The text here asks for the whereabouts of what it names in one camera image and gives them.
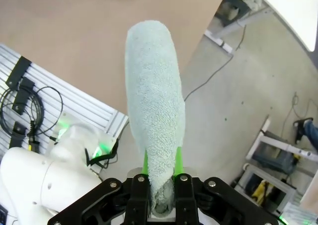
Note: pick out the bystander's foot black shoe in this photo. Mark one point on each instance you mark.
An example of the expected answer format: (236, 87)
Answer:
(306, 128)

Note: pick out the white storage rack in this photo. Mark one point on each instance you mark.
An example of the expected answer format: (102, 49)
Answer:
(270, 160)

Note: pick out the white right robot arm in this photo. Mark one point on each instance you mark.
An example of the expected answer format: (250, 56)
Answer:
(37, 180)

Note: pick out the grey-green cone-folded towel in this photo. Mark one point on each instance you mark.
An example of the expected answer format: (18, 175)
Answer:
(154, 98)

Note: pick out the white side table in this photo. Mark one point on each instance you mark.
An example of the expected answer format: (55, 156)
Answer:
(293, 9)

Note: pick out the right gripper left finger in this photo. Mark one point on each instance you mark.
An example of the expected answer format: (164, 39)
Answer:
(106, 202)

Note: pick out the black mounting bracket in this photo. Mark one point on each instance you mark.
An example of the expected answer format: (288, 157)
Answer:
(17, 133)
(18, 71)
(23, 96)

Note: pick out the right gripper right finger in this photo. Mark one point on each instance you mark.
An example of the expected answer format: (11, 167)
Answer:
(213, 200)

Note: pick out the ribbed aluminium mounting plate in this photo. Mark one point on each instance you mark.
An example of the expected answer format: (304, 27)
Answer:
(82, 103)

